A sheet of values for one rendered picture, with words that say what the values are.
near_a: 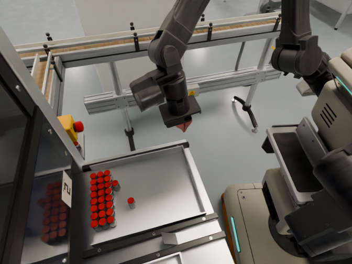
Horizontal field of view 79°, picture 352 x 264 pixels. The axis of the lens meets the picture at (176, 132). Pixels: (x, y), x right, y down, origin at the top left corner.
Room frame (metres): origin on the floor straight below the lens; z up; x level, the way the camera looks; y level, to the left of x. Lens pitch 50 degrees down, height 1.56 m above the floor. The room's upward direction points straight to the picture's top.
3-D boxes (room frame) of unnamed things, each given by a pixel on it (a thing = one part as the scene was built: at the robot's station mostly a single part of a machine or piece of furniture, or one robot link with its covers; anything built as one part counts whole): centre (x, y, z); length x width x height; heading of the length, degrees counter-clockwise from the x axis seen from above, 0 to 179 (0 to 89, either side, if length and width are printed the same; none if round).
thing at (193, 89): (1.29, -0.11, 0.50); 0.12 x 0.05 x 0.09; 106
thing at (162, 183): (0.30, 0.10, 0.90); 0.34 x 0.26 x 0.04; 105
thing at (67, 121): (0.48, 0.39, 1.00); 0.08 x 0.07 x 0.07; 106
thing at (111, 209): (0.28, 0.21, 0.90); 0.18 x 0.02 x 0.05; 15
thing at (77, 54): (1.32, 0.03, 0.92); 1.90 x 0.16 x 0.16; 106
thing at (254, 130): (1.52, -0.69, 0.07); 0.50 x 0.08 x 0.14; 16
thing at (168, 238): (0.17, -0.03, 0.91); 0.14 x 0.03 x 0.06; 105
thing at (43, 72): (0.72, 0.61, 0.92); 0.69 x 0.16 x 0.16; 16
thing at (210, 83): (1.36, -0.12, 0.49); 1.60 x 0.08 x 0.12; 106
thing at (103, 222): (0.27, 0.23, 0.90); 0.18 x 0.02 x 0.05; 15
